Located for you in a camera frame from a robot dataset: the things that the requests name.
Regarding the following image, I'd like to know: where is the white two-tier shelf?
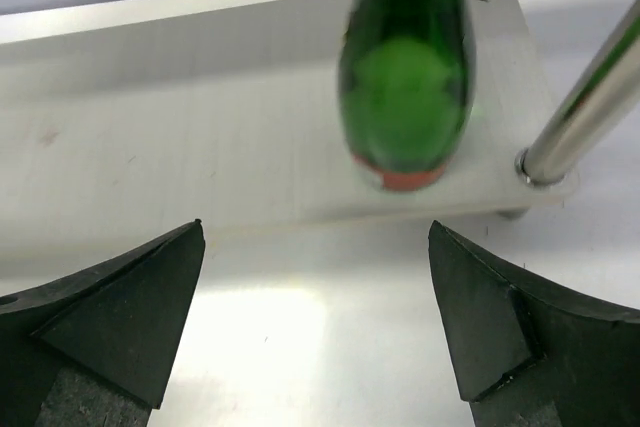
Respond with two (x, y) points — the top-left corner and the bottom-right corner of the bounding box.
(0, 0), (640, 281)

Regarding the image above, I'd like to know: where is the green bottle gold cap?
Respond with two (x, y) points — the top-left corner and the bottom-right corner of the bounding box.
(337, 0), (476, 192)

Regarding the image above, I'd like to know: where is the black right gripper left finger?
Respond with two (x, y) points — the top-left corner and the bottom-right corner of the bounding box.
(1, 220), (205, 426)

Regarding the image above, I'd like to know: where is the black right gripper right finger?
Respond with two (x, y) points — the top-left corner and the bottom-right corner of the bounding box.
(428, 222), (639, 426)

